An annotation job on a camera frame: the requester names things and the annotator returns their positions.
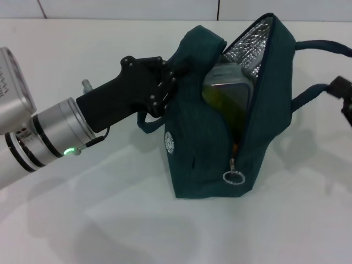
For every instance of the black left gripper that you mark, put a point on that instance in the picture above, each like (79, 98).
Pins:
(123, 93)

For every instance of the clear blue-rimmed plastic container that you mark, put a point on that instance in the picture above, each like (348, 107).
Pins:
(228, 72)

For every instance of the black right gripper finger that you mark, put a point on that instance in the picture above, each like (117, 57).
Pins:
(341, 87)
(348, 112)

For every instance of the teal fabric lunch bag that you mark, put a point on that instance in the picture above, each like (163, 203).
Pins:
(192, 165)

